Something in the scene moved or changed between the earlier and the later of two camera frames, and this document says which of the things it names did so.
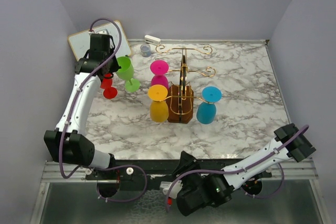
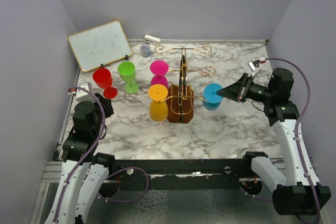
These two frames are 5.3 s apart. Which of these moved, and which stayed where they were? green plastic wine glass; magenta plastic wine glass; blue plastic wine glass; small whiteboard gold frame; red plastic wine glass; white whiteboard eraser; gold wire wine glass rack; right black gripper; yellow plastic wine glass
Moved: green plastic wine glass; blue plastic wine glass; right black gripper
Stayed: white whiteboard eraser; magenta plastic wine glass; yellow plastic wine glass; red plastic wine glass; gold wire wine glass rack; small whiteboard gold frame
